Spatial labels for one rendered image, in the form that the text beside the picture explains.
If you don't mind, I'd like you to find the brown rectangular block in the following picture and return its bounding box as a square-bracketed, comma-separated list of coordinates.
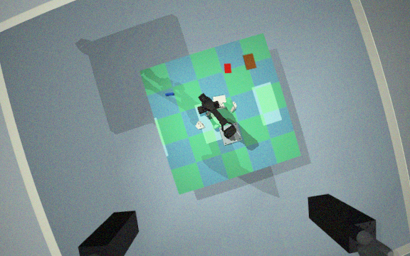
[243, 53, 257, 70]

